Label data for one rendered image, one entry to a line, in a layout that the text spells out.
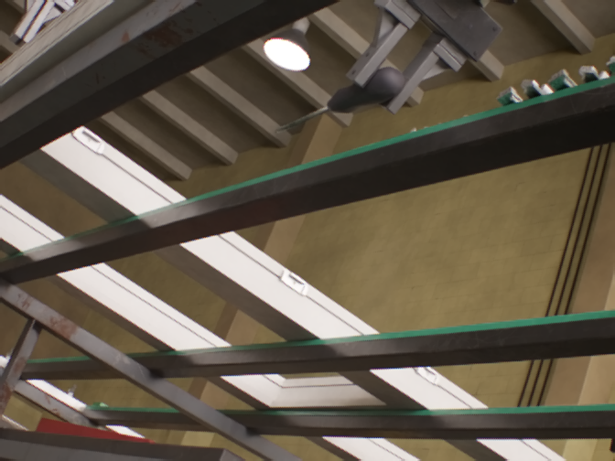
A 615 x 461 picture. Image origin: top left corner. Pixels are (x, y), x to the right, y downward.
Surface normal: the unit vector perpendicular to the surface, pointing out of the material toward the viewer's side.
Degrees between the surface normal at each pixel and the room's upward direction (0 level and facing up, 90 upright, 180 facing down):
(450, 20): 122
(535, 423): 90
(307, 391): 90
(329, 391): 90
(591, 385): 90
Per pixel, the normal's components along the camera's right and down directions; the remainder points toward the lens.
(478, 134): -0.71, -0.52
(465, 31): 0.34, 0.34
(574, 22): 0.61, -0.12
